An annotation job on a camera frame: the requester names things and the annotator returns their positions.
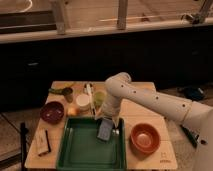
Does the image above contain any dark red bowl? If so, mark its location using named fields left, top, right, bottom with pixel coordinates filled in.
left=40, top=101, right=64, bottom=124

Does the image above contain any small orange fruit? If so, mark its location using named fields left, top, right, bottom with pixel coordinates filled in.
left=67, top=106, right=79, bottom=116

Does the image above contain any blue grey sponge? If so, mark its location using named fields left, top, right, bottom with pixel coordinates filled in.
left=97, top=119, right=113, bottom=141

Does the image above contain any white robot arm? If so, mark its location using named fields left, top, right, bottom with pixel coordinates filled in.
left=101, top=72, right=213, bottom=171

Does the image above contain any white handled utensil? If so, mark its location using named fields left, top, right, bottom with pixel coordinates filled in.
left=86, top=83, right=96, bottom=115

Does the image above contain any green plastic tray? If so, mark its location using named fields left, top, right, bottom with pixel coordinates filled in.
left=56, top=117, right=127, bottom=171

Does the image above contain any blue object on floor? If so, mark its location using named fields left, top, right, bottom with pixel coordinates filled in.
left=183, top=87, right=204, bottom=101

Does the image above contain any light green cup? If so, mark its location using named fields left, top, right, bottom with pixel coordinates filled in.
left=93, top=91, right=105, bottom=108

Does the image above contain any black stand left of table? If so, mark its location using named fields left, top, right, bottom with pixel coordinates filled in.
left=20, top=123, right=28, bottom=171

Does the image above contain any white cup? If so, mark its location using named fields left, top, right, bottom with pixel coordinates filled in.
left=76, top=94, right=90, bottom=111

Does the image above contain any wooden block with black brush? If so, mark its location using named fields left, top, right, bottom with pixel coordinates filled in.
left=35, top=129, right=51, bottom=156

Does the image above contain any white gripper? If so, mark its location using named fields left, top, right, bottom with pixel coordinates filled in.
left=101, top=109, right=120, bottom=124

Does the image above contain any orange bowl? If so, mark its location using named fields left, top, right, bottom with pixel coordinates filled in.
left=130, top=123, right=160, bottom=155

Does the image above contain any green vegetable toy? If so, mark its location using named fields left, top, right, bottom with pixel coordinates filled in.
left=48, top=88, right=62, bottom=95

